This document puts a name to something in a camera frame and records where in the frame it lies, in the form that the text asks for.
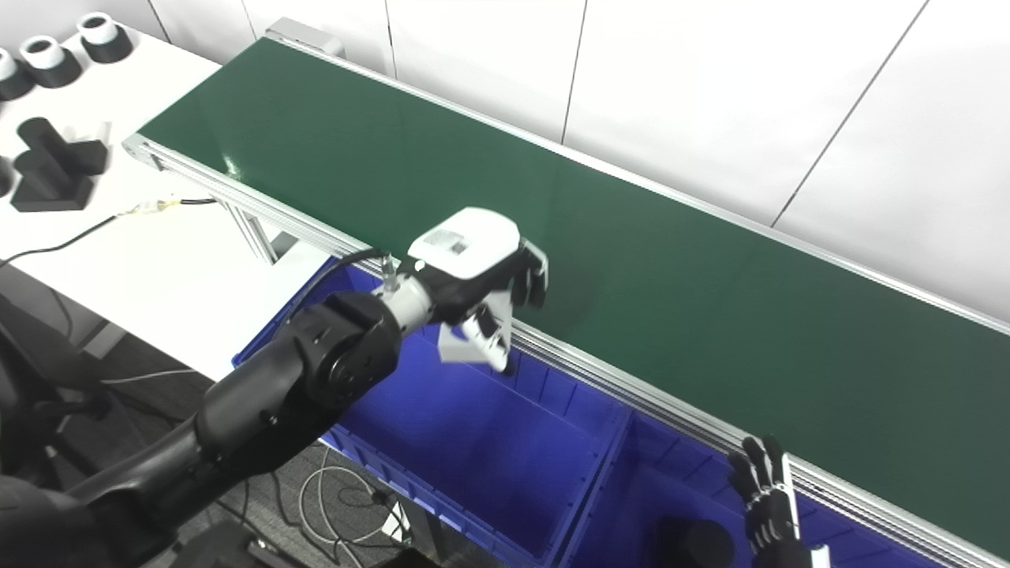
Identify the left robot hand, white-black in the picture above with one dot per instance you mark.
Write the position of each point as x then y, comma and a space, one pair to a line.
469, 241

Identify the right robot hand, white-black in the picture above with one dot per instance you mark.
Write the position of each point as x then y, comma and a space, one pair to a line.
769, 513

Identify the white square part with hole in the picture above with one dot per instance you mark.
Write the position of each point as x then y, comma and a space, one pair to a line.
454, 347

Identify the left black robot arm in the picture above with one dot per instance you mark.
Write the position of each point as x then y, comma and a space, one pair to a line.
276, 402

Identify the black round part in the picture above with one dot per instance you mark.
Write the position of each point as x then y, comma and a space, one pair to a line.
694, 544

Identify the blue plastic bin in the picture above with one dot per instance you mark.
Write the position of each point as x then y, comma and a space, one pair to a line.
631, 489
473, 442

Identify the aluminium conveyor leg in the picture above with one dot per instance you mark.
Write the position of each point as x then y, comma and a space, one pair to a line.
256, 233

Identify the grey conveyor end housing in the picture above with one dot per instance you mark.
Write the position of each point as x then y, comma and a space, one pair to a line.
304, 35

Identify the black T-shaped block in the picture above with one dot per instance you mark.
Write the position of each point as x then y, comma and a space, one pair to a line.
47, 189
47, 138

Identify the black chair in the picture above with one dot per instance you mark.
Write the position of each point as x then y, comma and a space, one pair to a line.
31, 410

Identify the green conveyor belt, aluminium frame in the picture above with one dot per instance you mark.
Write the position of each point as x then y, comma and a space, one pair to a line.
631, 260

